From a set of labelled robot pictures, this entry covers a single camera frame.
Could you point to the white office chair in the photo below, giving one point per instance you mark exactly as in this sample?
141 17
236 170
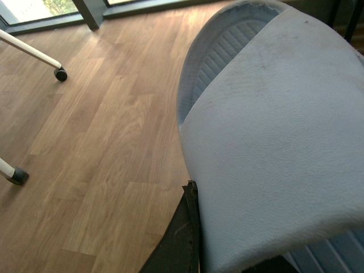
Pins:
17 175

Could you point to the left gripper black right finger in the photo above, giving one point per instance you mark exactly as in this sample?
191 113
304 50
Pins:
278 264

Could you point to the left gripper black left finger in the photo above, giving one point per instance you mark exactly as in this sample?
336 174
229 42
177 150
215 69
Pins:
179 248

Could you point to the light blue slipper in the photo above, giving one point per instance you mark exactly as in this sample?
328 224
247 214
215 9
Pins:
270 117

